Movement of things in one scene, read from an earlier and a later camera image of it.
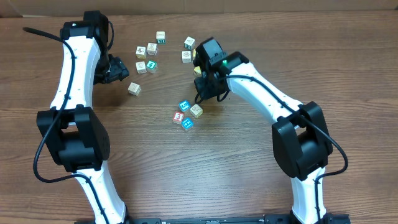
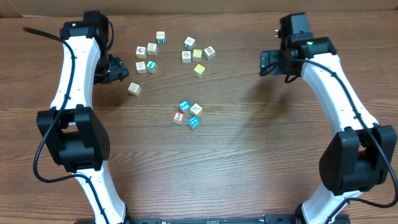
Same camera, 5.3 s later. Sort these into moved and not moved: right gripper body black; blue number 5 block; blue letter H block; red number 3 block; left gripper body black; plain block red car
Moved: right gripper body black; blue letter H block
Not moved: blue number 5 block; red number 3 block; plain block red car; left gripper body black
